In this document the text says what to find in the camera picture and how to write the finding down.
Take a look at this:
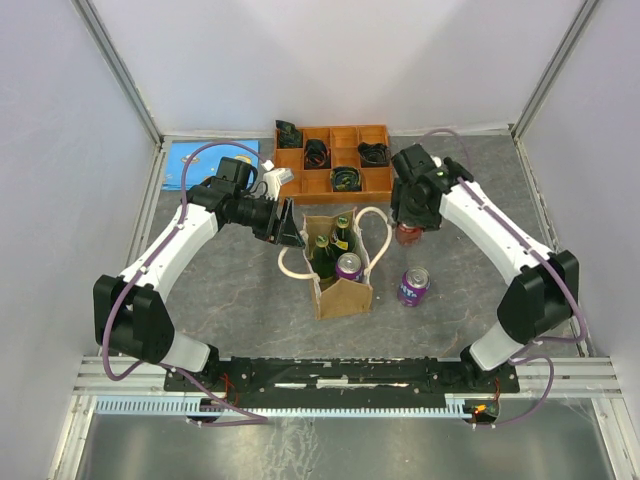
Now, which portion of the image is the orange wooden divided tray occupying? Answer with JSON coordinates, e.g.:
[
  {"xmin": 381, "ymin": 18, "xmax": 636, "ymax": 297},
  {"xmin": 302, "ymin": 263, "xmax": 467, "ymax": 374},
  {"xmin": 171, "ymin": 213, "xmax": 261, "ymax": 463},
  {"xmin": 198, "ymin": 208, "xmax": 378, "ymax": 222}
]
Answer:
[{"xmin": 273, "ymin": 125, "xmax": 393, "ymax": 205}]

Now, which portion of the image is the rolled dark tie corner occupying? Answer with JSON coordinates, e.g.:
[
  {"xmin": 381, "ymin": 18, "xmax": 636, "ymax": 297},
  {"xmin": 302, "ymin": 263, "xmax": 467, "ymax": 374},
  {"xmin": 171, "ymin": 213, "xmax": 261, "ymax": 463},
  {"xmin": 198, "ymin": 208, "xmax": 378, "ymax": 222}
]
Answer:
[{"xmin": 275, "ymin": 120, "xmax": 303, "ymax": 149}]

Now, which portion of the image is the red soda can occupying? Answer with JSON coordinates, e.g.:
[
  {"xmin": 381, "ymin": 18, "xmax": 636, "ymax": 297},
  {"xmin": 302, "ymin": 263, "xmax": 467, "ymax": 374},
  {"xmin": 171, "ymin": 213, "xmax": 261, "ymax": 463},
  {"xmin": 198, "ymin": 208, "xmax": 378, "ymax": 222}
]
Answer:
[{"xmin": 395, "ymin": 223, "xmax": 424, "ymax": 246}]

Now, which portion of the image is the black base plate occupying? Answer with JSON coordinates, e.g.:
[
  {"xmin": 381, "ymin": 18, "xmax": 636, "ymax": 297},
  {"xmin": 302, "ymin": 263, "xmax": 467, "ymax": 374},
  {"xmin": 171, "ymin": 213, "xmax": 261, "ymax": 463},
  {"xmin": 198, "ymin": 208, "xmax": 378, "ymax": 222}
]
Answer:
[{"xmin": 195, "ymin": 357, "xmax": 520, "ymax": 410}]

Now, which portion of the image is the blue slotted cable duct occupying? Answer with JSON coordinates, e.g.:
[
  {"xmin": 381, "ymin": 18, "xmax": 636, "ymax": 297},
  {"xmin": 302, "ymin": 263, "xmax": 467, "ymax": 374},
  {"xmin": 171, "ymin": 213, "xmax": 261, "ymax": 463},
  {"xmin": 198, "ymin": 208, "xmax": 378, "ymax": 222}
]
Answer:
[{"xmin": 94, "ymin": 392, "xmax": 499, "ymax": 416}]

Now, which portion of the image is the rolled dark tie right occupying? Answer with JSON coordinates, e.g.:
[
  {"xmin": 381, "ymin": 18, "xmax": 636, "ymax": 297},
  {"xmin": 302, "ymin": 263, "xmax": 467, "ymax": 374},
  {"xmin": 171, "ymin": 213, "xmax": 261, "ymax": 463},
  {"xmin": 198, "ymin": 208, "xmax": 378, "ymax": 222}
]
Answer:
[{"xmin": 357, "ymin": 142, "xmax": 391, "ymax": 167}]

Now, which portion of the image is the purple Fanta can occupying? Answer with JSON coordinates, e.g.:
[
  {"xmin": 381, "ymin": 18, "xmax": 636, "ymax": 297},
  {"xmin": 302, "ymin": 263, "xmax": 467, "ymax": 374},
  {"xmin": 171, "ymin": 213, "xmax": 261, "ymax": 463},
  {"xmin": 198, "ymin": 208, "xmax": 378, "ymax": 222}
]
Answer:
[
  {"xmin": 397, "ymin": 267, "xmax": 431, "ymax": 307},
  {"xmin": 335, "ymin": 252, "xmax": 364, "ymax": 282}
]

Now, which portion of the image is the green bottle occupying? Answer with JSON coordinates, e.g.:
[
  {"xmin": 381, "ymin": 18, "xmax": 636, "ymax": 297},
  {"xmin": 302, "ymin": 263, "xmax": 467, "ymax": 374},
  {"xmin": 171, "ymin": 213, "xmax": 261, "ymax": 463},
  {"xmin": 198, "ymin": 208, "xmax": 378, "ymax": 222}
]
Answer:
[
  {"xmin": 330, "ymin": 215, "xmax": 357, "ymax": 258},
  {"xmin": 310, "ymin": 235, "xmax": 336, "ymax": 289}
]

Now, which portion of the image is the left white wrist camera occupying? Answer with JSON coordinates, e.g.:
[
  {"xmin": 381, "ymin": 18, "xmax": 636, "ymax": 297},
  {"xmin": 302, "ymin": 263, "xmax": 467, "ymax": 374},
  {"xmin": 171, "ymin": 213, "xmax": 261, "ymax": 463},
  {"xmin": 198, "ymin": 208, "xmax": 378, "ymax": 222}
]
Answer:
[{"xmin": 261, "ymin": 160, "xmax": 294, "ymax": 200}]

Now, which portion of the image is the rolled dark tie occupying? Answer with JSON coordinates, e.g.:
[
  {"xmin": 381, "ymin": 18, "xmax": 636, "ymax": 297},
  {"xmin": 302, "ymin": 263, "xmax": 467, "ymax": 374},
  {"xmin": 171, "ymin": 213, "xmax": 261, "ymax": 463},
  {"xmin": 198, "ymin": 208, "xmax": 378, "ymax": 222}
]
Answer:
[
  {"xmin": 357, "ymin": 142, "xmax": 391, "ymax": 167},
  {"xmin": 330, "ymin": 166, "xmax": 362, "ymax": 192},
  {"xmin": 304, "ymin": 139, "xmax": 331, "ymax": 169}
]

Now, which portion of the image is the rolled dark tie middle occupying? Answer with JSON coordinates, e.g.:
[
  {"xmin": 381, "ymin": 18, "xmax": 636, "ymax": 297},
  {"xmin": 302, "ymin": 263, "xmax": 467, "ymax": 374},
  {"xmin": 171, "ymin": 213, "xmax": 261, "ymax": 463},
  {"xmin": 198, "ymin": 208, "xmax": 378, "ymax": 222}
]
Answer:
[{"xmin": 304, "ymin": 139, "xmax": 331, "ymax": 169}]

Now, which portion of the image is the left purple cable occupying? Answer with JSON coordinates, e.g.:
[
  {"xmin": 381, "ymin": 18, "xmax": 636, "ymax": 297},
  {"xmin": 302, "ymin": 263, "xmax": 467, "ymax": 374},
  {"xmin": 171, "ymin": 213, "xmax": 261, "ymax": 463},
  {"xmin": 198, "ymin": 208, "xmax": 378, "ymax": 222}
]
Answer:
[{"xmin": 101, "ymin": 140, "xmax": 269, "ymax": 426}]

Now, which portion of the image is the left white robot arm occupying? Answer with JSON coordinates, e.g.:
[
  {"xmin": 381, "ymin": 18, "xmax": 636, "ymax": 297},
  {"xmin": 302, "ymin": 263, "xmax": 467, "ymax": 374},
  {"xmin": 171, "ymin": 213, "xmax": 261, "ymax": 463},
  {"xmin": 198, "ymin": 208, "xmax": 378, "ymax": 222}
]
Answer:
[{"xmin": 93, "ymin": 178, "xmax": 305, "ymax": 390}]

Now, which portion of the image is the blue patterned cloth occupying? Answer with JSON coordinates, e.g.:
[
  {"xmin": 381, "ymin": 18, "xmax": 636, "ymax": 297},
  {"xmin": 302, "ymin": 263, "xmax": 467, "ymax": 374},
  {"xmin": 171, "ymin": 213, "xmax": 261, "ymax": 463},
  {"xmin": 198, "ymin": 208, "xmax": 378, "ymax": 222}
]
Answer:
[{"xmin": 162, "ymin": 141, "xmax": 259, "ymax": 191}]

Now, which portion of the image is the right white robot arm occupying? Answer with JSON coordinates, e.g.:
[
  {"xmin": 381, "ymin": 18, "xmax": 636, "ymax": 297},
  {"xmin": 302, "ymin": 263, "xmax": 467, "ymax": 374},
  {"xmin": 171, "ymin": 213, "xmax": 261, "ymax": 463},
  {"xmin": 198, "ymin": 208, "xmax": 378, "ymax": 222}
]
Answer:
[{"xmin": 391, "ymin": 144, "xmax": 579, "ymax": 391}]

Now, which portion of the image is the rolled dark tie front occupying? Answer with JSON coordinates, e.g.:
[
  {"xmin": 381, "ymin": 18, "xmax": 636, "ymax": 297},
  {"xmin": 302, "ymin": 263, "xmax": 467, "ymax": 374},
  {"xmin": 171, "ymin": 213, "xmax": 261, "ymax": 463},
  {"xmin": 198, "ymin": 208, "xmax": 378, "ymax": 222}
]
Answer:
[{"xmin": 330, "ymin": 166, "xmax": 362, "ymax": 192}]

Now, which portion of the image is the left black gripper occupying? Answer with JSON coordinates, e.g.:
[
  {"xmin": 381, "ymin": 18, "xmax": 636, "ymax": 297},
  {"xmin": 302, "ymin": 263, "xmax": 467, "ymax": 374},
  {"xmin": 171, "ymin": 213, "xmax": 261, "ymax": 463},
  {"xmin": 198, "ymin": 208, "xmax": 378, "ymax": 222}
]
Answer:
[{"xmin": 234, "ymin": 193, "xmax": 306, "ymax": 250}]

